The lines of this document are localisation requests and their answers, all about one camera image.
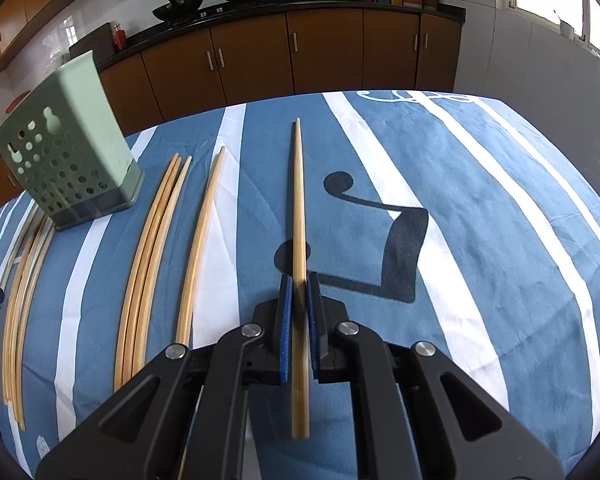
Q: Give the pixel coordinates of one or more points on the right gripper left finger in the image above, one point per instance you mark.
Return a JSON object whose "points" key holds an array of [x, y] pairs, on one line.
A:
{"points": [[271, 359]]}

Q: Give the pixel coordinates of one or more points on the red bottle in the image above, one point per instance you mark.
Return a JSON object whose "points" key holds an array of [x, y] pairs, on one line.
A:
{"points": [[119, 36]]}

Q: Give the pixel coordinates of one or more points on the green perforated utensil holder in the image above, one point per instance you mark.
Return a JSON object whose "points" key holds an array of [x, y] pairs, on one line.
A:
{"points": [[65, 147]]}

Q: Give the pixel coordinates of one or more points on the brown kitchen base cabinets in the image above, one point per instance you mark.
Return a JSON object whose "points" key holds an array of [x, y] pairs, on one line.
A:
{"points": [[297, 52]]}

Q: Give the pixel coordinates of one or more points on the bamboo chopstick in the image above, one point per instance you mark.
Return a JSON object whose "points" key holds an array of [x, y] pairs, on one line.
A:
{"points": [[127, 301], [9, 336], [189, 290], [16, 243], [141, 275], [150, 283], [300, 356], [32, 281], [22, 284]]}

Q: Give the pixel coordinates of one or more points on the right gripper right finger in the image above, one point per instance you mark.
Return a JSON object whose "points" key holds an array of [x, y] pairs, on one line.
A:
{"points": [[325, 314]]}

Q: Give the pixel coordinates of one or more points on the blue white striped tablecloth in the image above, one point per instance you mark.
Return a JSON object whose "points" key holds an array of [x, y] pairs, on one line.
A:
{"points": [[431, 216]]}

